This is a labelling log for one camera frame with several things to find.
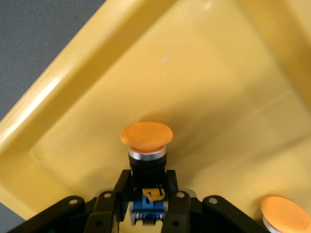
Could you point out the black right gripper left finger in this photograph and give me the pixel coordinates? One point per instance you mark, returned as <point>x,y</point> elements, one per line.
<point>109,208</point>

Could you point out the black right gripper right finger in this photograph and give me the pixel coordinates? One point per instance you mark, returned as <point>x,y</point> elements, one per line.
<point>182,211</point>

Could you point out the yellow push button switch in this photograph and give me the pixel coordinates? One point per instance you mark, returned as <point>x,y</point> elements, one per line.
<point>284,213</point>
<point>145,136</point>

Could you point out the yellow plastic tray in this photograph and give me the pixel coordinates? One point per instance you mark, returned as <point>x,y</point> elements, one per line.
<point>194,85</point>

